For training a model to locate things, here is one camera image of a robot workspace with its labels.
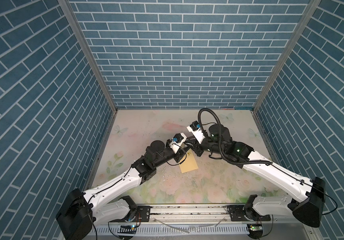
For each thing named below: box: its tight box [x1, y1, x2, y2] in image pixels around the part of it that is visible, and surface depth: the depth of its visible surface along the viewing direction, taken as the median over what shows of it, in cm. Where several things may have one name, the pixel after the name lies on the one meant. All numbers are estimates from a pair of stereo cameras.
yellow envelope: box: [179, 148, 199, 174], surface depth 93 cm
